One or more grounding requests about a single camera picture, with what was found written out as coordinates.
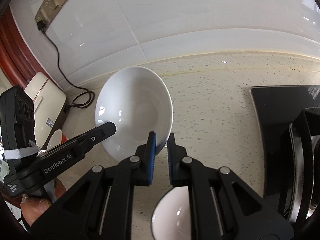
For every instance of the red wooden door frame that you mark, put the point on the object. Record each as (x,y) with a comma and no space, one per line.
(17,62)

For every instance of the cream rice cooker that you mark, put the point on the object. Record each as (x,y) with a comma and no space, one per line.
(49,107)

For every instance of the black gas stove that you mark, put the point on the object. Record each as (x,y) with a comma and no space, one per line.
(288,119)

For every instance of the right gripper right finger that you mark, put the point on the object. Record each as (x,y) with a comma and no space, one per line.
(175,155)

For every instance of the white bowl near camera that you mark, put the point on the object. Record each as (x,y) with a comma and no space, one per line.
(171,216)

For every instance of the person's left hand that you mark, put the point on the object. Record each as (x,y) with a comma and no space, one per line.
(33,208)

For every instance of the plain white bowl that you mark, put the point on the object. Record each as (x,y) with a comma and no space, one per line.
(138,102)

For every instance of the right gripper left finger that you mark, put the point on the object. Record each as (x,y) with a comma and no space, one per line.
(146,154)

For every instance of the red rimmed white bowl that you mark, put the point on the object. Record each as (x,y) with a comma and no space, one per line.
(57,138)

